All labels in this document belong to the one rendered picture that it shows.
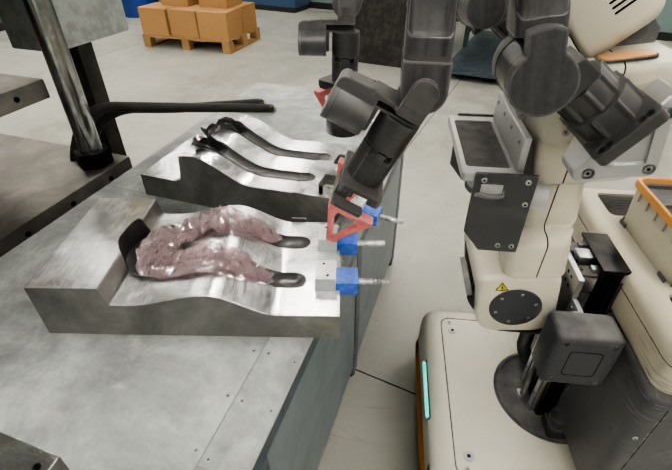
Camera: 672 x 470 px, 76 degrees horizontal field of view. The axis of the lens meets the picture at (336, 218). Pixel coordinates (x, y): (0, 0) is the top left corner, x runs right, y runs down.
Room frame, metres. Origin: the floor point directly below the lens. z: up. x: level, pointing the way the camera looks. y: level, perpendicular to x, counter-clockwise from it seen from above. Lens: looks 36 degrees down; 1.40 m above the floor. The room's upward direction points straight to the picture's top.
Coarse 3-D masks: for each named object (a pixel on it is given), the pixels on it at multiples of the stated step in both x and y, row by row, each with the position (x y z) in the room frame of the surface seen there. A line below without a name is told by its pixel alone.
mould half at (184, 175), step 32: (256, 128) 1.08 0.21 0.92; (160, 160) 1.01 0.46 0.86; (192, 160) 0.89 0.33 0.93; (224, 160) 0.90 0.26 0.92; (256, 160) 0.95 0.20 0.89; (288, 160) 0.96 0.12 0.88; (320, 160) 0.95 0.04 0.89; (160, 192) 0.92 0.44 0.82; (192, 192) 0.89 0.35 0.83; (224, 192) 0.86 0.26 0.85; (256, 192) 0.84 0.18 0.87; (288, 192) 0.81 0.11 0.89
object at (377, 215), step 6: (354, 198) 0.84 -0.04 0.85; (360, 198) 0.84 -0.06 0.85; (360, 204) 0.81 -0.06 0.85; (366, 210) 0.81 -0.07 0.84; (372, 210) 0.81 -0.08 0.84; (378, 210) 0.81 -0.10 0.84; (372, 216) 0.79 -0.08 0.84; (378, 216) 0.79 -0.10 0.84; (384, 216) 0.79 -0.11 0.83; (390, 216) 0.79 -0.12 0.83; (348, 222) 0.80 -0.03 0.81; (354, 222) 0.80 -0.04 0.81; (378, 222) 0.79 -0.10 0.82; (396, 222) 0.78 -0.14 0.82; (402, 222) 0.78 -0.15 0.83
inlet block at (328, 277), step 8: (320, 264) 0.58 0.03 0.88; (328, 264) 0.58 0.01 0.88; (320, 272) 0.56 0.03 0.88; (328, 272) 0.56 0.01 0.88; (336, 272) 0.57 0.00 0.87; (344, 272) 0.57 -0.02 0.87; (352, 272) 0.57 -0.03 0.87; (320, 280) 0.54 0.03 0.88; (328, 280) 0.54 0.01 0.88; (336, 280) 0.55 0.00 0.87; (344, 280) 0.55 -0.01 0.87; (352, 280) 0.55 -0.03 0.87; (360, 280) 0.56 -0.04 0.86; (368, 280) 0.56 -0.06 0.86; (376, 280) 0.56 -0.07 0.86; (384, 280) 0.56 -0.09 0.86; (320, 288) 0.54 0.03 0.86; (328, 288) 0.54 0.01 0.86; (336, 288) 0.54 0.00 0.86; (344, 288) 0.54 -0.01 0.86; (352, 288) 0.54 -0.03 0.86
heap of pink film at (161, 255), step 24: (192, 216) 0.69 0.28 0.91; (216, 216) 0.67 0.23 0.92; (240, 216) 0.69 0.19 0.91; (144, 240) 0.63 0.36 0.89; (168, 240) 0.63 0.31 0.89; (264, 240) 0.65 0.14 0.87; (144, 264) 0.58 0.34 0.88; (168, 264) 0.56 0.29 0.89; (192, 264) 0.55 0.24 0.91; (216, 264) 0.54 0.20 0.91; (240, 264) 0.56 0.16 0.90
